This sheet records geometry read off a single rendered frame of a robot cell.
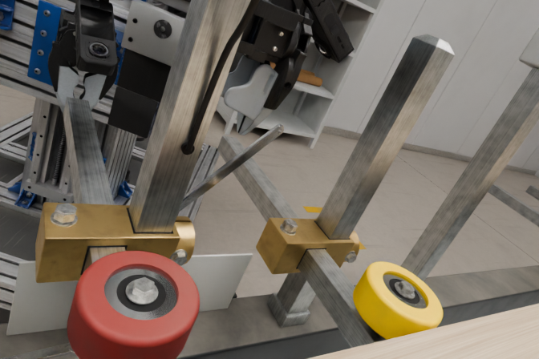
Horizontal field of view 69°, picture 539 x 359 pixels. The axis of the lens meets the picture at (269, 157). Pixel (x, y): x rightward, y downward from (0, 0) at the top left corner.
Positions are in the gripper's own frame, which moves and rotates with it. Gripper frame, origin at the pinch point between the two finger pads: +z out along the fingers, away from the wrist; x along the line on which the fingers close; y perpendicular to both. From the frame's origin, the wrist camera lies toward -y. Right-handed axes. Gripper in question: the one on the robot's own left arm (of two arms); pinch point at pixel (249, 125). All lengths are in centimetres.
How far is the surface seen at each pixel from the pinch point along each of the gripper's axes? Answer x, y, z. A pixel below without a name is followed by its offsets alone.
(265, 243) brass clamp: 6.9, -4.5, 12.5
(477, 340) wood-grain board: 28.3, -13.9, 5.5
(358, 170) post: 8.4, -11.7, -0.2
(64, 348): 8.6, 16.4, 25.1
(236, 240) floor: -88, -75, 96
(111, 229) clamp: 9.2, 15.3, 8.6
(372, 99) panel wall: -253, -296, 47
